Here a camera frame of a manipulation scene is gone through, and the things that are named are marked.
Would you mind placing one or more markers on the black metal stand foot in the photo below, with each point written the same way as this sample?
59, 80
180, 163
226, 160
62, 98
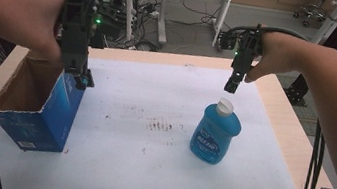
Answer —
298, 90

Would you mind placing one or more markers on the person's left hand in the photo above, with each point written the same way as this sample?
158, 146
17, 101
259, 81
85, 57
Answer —
30, 10

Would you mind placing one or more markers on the white table mat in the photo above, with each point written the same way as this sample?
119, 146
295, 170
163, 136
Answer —
131, 170

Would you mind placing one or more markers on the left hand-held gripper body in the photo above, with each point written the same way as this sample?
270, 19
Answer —
75, 40

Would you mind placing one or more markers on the blue bottle with white cap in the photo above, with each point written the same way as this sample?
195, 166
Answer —
214, 135

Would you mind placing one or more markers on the blue cardboard box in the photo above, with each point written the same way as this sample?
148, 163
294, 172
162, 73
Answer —
51, 117

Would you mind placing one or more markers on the white desk with legs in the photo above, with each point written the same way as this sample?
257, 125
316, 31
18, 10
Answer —
163, 13

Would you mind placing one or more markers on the person's right hand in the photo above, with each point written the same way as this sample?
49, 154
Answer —
275, 56

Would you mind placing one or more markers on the office chair base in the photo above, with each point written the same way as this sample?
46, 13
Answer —
310, 13

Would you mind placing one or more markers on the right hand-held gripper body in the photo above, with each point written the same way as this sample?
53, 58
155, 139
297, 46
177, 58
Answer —
245, 52

